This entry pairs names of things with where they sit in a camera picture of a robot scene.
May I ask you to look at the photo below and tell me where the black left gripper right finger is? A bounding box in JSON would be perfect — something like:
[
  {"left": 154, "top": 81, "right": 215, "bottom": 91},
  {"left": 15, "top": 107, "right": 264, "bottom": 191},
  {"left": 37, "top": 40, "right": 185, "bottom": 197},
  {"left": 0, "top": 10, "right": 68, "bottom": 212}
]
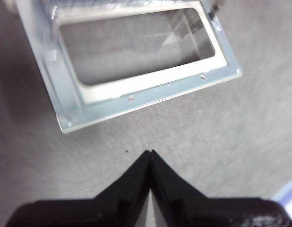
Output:
[{"left": 150, "top": 149, "right": 291, "bottom": 227}]

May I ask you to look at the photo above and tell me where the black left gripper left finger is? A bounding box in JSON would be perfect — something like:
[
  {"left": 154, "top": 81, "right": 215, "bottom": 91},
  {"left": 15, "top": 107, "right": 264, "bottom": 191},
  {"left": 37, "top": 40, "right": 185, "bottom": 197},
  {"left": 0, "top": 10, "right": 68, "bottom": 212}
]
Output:
[{"left": 5, "top": 150, "right": 151, "bottom": 227}]

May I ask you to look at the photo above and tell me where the oven door with beige handle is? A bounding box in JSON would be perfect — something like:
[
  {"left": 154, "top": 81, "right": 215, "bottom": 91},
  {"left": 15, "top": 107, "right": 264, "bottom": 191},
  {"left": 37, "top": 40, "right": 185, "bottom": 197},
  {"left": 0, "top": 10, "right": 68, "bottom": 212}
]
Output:
[{"left": 17, "top": 0, "right": 243, "bottom": 135}]

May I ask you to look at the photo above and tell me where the white Toshiba toaster oven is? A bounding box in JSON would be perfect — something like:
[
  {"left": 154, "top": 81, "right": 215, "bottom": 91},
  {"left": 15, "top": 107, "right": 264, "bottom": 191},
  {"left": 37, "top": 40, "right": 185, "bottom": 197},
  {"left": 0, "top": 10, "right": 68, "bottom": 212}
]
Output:
[{"left": 6, "top": 0, "right": 222, "bottom": 18}]

